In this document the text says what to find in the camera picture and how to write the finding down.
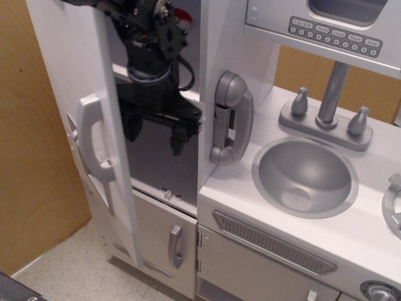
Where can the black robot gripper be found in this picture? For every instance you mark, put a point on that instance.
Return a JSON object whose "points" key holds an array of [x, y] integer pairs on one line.
{"points": [[163, 98]]}

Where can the white fridge door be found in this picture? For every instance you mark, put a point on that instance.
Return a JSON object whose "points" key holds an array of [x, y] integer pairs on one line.
{"points": [[74, 44]]}

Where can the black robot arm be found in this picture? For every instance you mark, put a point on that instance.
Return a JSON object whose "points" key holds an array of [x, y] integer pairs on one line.
{"points": [[153, 40]]}

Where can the silver ice dispenser panel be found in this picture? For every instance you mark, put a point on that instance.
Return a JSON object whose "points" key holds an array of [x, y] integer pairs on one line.
{"points": [[103, 189]]}

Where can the red white toy cheese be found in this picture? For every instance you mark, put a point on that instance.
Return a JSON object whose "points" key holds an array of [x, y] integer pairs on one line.
{"points": [[185, 19]]}

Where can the white lower freezer door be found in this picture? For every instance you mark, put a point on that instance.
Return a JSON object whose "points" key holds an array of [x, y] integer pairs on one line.
{"points": [[155, 221]]}

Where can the silver toy faucet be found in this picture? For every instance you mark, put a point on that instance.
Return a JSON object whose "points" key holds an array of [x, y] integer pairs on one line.
{"points": [[323, 122]]}

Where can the white oven door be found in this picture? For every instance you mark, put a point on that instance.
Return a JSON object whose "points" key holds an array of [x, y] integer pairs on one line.
{"points": [[230, 271]]}

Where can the white toy kitchen cabinet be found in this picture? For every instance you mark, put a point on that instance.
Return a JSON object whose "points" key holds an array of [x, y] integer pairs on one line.
{"points": [[358, 241]]}

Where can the brown cardboard backing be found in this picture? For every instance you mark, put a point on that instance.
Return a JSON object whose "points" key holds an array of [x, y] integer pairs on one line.
{"points": [[380, 93]]}

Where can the silver toy sink bowl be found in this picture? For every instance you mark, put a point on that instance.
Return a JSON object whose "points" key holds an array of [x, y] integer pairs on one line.
{"points": [[305, 178]]}

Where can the grey vent grille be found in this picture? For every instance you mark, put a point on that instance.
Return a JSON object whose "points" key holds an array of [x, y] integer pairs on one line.
{"points": [[273, 245]]}

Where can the black case corner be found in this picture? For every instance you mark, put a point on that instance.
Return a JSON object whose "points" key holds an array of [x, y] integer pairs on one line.
{"points": [[14, 291]]}

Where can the toy microwave with keypad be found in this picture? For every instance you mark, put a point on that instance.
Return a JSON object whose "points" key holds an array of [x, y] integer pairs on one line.
{"points": [[365, 34]]}

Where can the silver stove burner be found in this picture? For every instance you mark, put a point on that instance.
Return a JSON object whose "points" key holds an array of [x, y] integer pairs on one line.
{"points": [[392, 218]]}

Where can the silver stove knob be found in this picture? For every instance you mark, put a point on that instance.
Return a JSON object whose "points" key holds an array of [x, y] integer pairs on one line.
{"points": [[375, 290]]}

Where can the grey toy wall phone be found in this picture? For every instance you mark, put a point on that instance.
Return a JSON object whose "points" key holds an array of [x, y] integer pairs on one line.
{"points": [[233, 119]]}

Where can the silver lower door handle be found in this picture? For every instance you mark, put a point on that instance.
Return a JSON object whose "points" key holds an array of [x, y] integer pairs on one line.
{"points": [[175, 258]]}

